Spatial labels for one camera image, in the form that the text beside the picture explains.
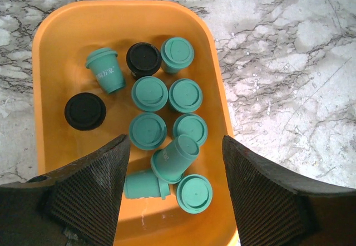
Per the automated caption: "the green capsule with chinese text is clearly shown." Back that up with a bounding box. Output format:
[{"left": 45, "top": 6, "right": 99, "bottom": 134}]
[{"left": 131, "top": 76, "right": 168, "bottom": 112}]

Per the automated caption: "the black coffee capsule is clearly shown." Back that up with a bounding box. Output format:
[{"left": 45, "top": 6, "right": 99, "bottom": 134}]
[{"left": 126, "top": 42, "right": 162, "bottom": 80}]

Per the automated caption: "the green capsule top edge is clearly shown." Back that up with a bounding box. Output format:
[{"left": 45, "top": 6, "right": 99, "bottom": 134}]
[{"left": 172, "top": 113, "right": 208, "bottom": 146}]

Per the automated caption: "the green capsule number 3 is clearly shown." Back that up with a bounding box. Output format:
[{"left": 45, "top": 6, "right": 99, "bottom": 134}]
[{"left": 161, "top": 37, "right": 195, "bottom": 74}]

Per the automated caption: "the green capsule late added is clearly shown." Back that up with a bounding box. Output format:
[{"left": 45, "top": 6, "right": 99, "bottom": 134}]
[{"left": 175, "top": 174, "right": 213, "bottom": 214}]

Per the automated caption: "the white side wall rack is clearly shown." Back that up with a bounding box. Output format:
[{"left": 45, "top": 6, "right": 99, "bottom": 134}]
[{"left": 123, "top": 169, "right": 171, "bottom": 200}]

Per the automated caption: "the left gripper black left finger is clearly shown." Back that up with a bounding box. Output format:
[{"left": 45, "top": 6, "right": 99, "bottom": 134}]
[{"left": 1, "top": 135, "right": 130, "bottom": 245}]

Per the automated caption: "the orange plastic storage basket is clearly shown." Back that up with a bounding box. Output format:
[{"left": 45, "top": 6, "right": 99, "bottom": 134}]
[{"left": 32, "top": 0, "right": 239, "bottom": 245}]

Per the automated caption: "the green capsule with number 3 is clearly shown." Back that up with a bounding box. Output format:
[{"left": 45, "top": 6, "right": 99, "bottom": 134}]
[{"left": 129, "top": 112, "right": 167, "bottom": 151}]

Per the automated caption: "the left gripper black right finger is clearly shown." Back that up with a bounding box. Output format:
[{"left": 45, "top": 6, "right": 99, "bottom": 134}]
[{"left": 222, "top": 136, "right": 355, "bottom": 245}]

